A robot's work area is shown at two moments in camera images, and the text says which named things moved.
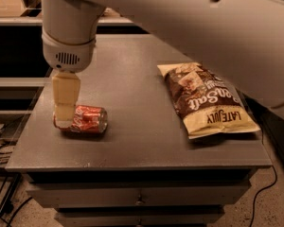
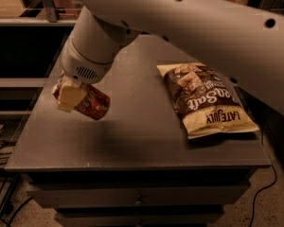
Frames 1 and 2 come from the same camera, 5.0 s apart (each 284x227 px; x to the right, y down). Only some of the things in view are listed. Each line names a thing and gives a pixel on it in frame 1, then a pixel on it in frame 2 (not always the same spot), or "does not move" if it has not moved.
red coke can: (87, 119) to (96, 104)
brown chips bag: (208, 105) does not move
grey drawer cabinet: (142, 170) does not move
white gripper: (68, 56) to (79, 67)
